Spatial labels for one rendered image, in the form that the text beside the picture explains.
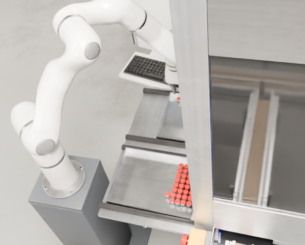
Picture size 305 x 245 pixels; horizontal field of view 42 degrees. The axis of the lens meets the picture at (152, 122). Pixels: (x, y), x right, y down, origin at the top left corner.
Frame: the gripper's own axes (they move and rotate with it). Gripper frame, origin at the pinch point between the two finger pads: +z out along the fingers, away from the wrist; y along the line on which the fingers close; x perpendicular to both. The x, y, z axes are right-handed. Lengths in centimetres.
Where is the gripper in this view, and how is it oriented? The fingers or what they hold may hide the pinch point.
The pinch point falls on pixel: (178, 89)
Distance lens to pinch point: 181.0
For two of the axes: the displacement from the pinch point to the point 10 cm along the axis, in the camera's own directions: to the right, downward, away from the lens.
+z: 1.2, 6.1, 7.8
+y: -9.6, -1.4, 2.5
